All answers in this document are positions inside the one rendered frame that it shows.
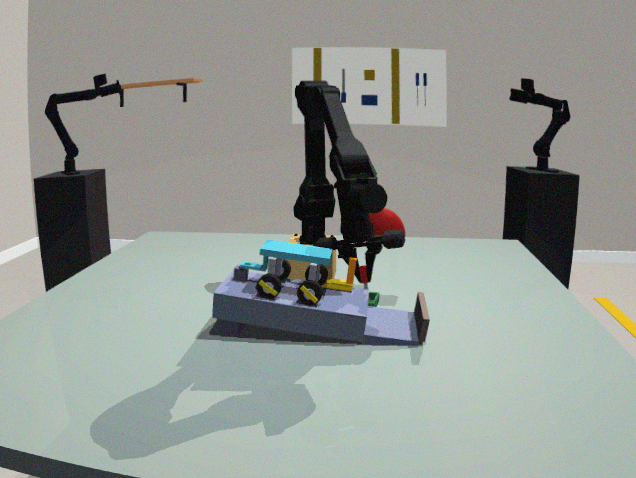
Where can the small teal trolley with black wheels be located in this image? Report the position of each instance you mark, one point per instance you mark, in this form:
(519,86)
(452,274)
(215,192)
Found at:
(269,285)

